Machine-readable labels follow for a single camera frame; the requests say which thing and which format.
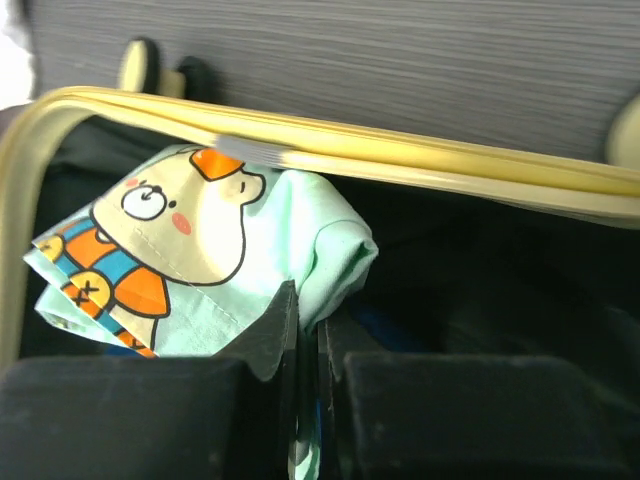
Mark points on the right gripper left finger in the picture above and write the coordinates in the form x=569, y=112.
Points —
x=228, y=416

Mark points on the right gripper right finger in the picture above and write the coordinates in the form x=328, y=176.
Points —
x=390, y=415

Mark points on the mint green cartoon cloth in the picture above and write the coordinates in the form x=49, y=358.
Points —
x=176, y=263

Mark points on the blue shirt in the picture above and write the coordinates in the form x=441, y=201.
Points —
x=385, y=330

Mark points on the yellow open suitcase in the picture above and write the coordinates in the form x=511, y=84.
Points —
x=590, y=192

